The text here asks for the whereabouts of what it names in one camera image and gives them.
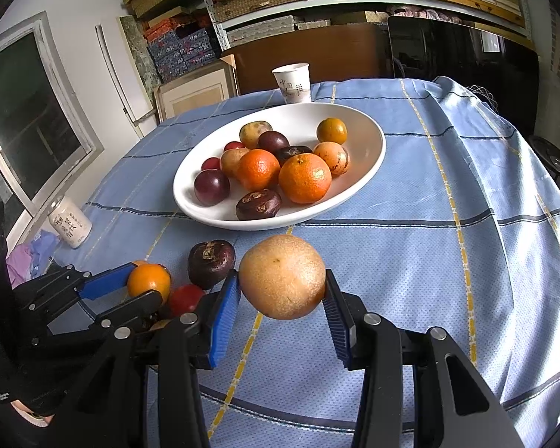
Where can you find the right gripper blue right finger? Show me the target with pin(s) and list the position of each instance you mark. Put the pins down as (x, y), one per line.
(454, 407)

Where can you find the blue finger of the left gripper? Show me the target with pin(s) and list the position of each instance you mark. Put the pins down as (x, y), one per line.
(132, 313)
(96, 286)

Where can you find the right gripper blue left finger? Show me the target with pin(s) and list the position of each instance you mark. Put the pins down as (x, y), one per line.
(107, 405)

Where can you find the round tan pear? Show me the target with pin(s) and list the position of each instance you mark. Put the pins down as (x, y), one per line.
(283, 277)

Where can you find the dark red plum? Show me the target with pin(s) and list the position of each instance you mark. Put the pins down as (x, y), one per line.
(211, 187)
(272, 141)

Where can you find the dark brown mangosteen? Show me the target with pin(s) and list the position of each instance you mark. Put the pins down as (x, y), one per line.
(257, 205)

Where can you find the small red tomato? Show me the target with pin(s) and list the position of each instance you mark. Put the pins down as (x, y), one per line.
(212, 163)

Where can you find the pale tan pear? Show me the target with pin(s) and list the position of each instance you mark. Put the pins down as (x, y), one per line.
(230, 160)

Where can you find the red cherry tomato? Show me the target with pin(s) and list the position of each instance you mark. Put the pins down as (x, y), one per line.
(232, 145)

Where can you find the large orange mandarin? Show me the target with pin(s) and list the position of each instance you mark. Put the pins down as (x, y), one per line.
(305, 178)

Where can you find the tan speckled pear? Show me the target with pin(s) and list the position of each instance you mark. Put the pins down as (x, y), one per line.
(250, 132)

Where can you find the streaked orange tomato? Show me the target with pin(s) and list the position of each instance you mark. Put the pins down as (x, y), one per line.
(338, 159)

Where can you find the small yellow-orange fruit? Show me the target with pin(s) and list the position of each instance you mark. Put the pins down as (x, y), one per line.
(332, 129)

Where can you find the white drink can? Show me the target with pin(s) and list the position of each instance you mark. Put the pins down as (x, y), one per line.
(69, 221)

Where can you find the purple cloth pile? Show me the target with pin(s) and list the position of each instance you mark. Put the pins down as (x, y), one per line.
(29, 260)

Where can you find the framed picture panel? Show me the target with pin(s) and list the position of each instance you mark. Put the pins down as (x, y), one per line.
(210, 84)

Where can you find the white oval plate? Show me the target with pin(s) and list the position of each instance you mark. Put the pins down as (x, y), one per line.
(366, 146)

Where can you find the black stool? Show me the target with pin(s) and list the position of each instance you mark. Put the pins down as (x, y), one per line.
(548, 154)

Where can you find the white paper cup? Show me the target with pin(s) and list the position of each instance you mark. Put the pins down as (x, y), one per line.
(294, 82)

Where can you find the white metal shelf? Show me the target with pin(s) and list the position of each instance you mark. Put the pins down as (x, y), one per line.
(221, 27)

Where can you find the wooden chair back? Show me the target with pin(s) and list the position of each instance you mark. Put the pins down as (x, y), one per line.
(337, 53)

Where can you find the window with white frame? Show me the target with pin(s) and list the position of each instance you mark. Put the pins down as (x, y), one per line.
(45, 137)

